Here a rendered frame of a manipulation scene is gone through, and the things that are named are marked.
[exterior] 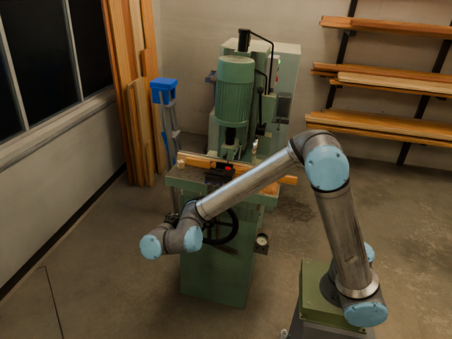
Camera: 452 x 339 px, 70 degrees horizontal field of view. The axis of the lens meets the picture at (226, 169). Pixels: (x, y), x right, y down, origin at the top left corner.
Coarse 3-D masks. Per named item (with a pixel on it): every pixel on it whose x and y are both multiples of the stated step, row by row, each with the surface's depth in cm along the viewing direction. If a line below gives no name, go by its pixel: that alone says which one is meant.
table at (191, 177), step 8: (176, 168) 177; (184, 168) 178; (192, 168) 178; (200, 168) 179; (168, 176) 170; (176, 176) 170; (184, 176) 171; (192, 176) 171; (200, 176) 172; (168, 184) 172; (176, 184) 171; (184, 184) 169; (192, 184) 168; (200, 184) 167; (200, 192) 164; (256, 192) 162; (248, 200) 164; (256, 200) 163; (264, 200) 162; (272, 200) 161
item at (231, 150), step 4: (236, 140) 175; (224, 144) 169; (236, 144) 171; (224, 148) 166; (228, 148) 166; (232, 148) 166; (236, 148) 173; (224, 152) 167; (228, 152) 167; (232, 152) 166; (236, 152) 176; (228, 156) 168; (232, 156) 167
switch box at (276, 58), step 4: (268, 56) 171; (276, 56) 173; (268, 60) 171; (272, 60) 170; (276, 60) 170; (268, 64) 172; (272, 64) 171; (276, 64) 171; (268, 68) 173; (272, 68) 172; (276, 68) 172; (268, 72) 174; (272, 72) 173; (276, 72) 174; (264, 76) 176; (268, 76) 175; (272, 76) 174; (276, 76) 180; (264, 80) 176; (268, 80) 176; (272, 80) 175; (264, 84) 177; (272, 84) 176
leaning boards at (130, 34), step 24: (120, 0) 254; (144, 0) 295; (120, 24) 258; (144, 24) 301; (120, 48) 262; (144, 48) 313; (120, 72) 267; (144, 72) 302; (120, 96) 277; (144, 96) 287; (120, 120) 283; (144, 120) 293; (144, 144) 298; (144, 168) 310
